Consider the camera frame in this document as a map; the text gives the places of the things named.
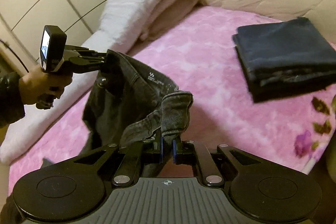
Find dark grey jeans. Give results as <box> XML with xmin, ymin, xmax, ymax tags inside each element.
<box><xmin>81</xmin><ymin>49</ymin><xmax>194</xmax><ymax>177</ymax></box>

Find pink rose bedspread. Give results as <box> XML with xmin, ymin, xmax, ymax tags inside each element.
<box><xmin>7</xmin><ymin>5</ymin><xmax>336</xmax><ymax>196</ymax></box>

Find white rolled quilt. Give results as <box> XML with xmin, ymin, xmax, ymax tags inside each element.
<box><xmin>0</xmin><ymin>0</ymin><xmax>190</xmax><ymax>164</ymax></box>

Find person's left hand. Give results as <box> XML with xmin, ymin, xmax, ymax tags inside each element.
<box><xmin>18</xmin><ymin>65</ymin><xmax>73</xmax><ymax>105</ymax></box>

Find beige pillow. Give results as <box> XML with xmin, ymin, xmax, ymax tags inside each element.
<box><xmin>138</xmin><ymin>0</ymin><xmax>201</xmax><ymax>42</ymax></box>

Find folded dark blue jeans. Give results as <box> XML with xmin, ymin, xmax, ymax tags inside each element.
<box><xmin>232</xmin><ymin>17</ymin><xmax>335</xmax><ymax>102</ymax></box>

